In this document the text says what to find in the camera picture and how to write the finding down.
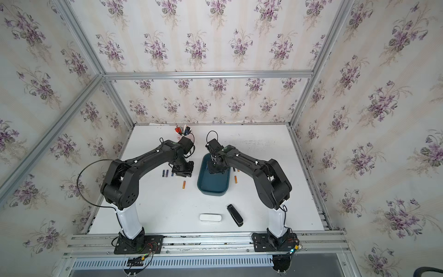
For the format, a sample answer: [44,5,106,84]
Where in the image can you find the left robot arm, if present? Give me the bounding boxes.
[100,137,195,241]

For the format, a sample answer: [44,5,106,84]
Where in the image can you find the white eraser case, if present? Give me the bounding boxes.
[199,214,223,222]

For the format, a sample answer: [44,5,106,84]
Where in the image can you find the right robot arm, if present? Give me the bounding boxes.
[206,139,293,241]

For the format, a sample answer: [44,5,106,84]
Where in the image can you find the teal plastic storage box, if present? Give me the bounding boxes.
[197,154,230,196]

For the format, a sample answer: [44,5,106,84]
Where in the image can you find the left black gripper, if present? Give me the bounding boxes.
[172,157,195,177]

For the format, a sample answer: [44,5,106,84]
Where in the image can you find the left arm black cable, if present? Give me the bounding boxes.
[76,159,118,209]

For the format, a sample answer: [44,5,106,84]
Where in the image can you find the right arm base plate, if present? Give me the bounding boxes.
[251,230,300,253]

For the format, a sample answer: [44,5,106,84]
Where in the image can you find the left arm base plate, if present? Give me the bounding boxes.
[114,234,164,255]

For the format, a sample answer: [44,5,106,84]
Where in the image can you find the pens in cup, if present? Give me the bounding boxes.
[175,125,192,136]

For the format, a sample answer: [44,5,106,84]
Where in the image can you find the black stapler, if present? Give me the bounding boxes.
[227,204,243,227]

